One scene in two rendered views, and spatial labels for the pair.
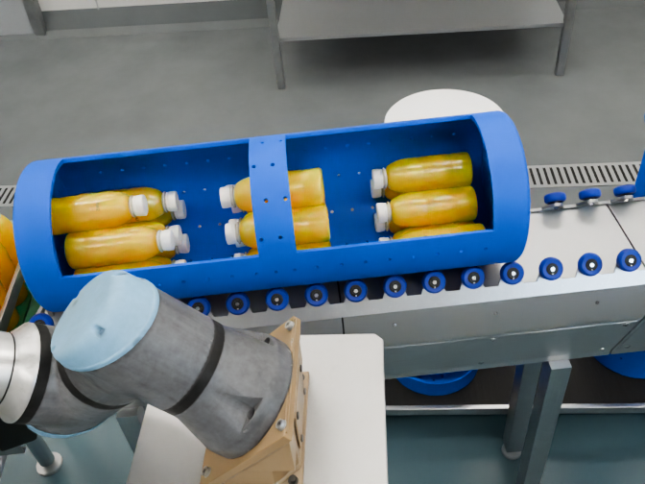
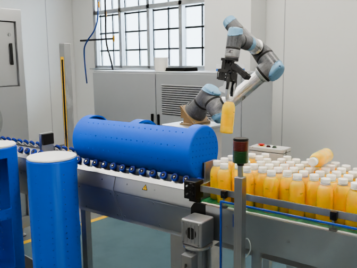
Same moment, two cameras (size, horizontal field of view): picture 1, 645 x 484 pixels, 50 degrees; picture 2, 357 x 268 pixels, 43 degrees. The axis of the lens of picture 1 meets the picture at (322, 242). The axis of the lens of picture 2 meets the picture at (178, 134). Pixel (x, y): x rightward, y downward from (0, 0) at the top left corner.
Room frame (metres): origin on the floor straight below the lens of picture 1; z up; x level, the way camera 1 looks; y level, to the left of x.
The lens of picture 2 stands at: (2.95, 1.82, 1.58)
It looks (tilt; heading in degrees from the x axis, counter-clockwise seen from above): 9 degrees down; 217
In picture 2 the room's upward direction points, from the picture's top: 1 degrees counter-clockwise
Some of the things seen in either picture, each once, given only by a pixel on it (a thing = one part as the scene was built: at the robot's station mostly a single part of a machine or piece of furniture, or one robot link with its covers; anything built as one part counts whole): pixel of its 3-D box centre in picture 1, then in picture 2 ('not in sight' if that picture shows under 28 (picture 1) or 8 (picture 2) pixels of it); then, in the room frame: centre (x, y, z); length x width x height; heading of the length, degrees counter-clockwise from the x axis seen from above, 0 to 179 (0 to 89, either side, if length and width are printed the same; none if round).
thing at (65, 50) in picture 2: not in sight; (70, 155); (0.68, -0.95, 0.85); 0.06 x 0.06 x 1.70; 0
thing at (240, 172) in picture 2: not in sight; (240, 157); (1.35, 0.93, 1.18); 0.06 x 0.06 x 0.16
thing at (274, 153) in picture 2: not in sight; (269, 155); (0.71, 0.75, 1.05); 0.20 x 0.10 x 0.10; 90
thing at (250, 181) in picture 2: not in sight; (246, 188); (1.14, 0.85, 0.98); 0.07 x 0.07 x 0.17
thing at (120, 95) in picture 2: not in sight; (172, 137); (-0.94, -1.19, 0.72); 2.15 x 0.54 x 1.45; 84
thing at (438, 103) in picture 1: (444, 121); (51, 156); (1.34, -0.31, 1.03); 0.28 x 0.28 x 0.01
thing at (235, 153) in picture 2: not in sight; (240, 156); (1.35, 0.93, 1.18); 0.06 x 0.06 x 0.05
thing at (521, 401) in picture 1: (523, 390); not in sight; (1.08, -0.50, 0.31); 0.06 x 0.06 x 0.63; 0
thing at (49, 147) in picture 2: not in sight; (47, 143); (1.01, -0.79, 1.00); 0.10 x 0.04 x 0.15; 0
